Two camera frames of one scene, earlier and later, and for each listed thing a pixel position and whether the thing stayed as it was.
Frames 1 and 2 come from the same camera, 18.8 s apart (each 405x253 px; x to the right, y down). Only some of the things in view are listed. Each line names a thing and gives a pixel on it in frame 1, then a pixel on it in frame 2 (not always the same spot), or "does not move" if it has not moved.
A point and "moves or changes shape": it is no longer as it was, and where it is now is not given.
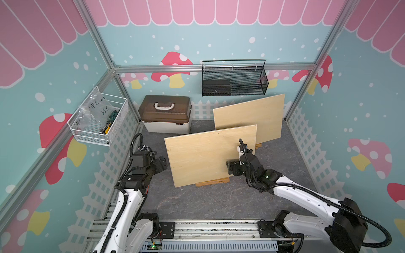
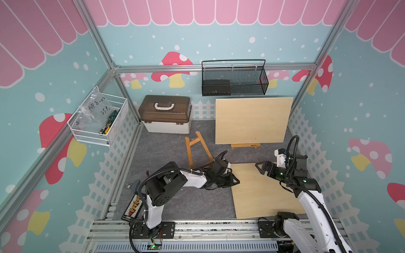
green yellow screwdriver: x=111 y=119 does not move
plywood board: x=266 y=113 moves or changes shape
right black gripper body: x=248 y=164 → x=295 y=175
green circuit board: x=155 y=246 does not move
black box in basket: x=216 y=87 does not move
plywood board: x=196 y=157 → x=259 y=195
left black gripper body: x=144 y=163 → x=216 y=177
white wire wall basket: x=95 y=120 does not move
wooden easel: x=221 y=181 moves or changes shape
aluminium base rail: x=196 y=236 does not move
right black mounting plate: x=267 y=230 does not move
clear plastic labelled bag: x=95 y=114 does not move
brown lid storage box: x=166 y=114 does not move
